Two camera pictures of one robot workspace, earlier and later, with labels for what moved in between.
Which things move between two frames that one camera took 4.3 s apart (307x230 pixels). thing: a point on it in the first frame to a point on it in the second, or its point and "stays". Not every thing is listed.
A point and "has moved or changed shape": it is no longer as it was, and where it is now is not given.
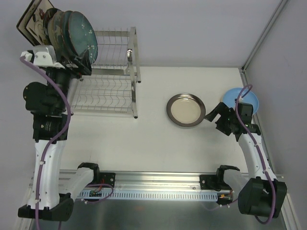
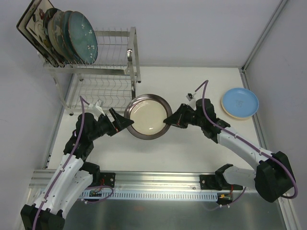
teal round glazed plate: (82, 36) stays
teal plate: (65, 32) stays
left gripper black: (72, 66) to (114, 120)
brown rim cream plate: (186, 109) has moved or changed shape
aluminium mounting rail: (156, 180) stays
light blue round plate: (230, 96) stays
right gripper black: (223, 119) to (183, 115)
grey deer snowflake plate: (55, 35) stays
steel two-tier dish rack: (112, 87) stays
